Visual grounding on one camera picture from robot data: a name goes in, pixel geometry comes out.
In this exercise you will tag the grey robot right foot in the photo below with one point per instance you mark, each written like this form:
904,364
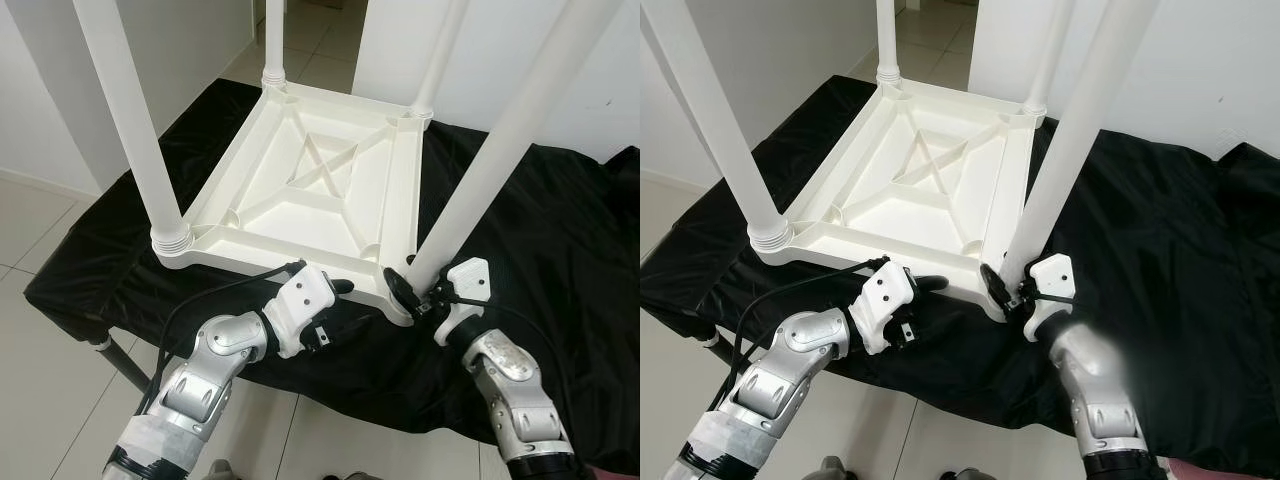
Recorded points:
965,474
350,475

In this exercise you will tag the grey robot left foot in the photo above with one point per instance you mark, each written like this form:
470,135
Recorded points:
832,470
222,470

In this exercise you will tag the red chair seat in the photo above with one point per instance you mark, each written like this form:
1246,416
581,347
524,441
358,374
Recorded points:
1220,470
612,472

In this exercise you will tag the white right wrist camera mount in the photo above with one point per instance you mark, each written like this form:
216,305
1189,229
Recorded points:
1055,275
470,280

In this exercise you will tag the white plastic table leg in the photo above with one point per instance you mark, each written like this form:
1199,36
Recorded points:
720,110
274,40
1050,55
440,55
1080,130
510,130
887,40
130,120

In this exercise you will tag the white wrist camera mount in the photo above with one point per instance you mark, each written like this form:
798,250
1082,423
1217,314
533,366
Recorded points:
470,280
300,295
885,290
1055,275

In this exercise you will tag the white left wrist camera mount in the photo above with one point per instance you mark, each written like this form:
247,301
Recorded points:
885,290
300,295

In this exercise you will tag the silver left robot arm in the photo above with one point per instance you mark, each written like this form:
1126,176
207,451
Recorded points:
790,375
210,380

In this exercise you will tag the grey robot foot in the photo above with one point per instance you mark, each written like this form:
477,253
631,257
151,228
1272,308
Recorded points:
222,470
350,475
832,470
965,474

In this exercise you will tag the white plastic table top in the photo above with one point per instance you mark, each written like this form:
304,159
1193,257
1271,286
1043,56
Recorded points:
920,215
300,225

